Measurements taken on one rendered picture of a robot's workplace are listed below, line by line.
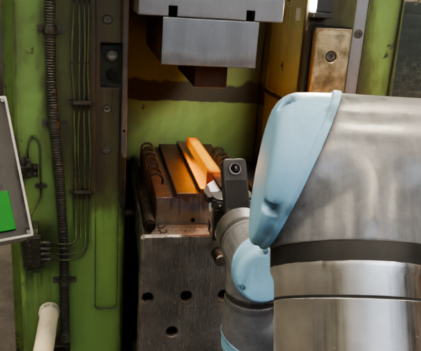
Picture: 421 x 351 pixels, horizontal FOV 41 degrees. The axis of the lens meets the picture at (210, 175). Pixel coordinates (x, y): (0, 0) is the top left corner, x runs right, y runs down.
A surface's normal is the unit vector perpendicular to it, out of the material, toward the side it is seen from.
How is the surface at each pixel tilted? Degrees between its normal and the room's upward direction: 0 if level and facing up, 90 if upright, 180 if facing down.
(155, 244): 90
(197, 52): 90
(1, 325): 0
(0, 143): 60
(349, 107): 22
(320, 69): 90
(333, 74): 90
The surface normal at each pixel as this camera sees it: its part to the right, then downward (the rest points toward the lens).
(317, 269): -0.54, 0.26
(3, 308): 0.07, -0.95
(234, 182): 0.18, -0.22
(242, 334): -0.32, 0.29
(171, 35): 0.18, 0.31
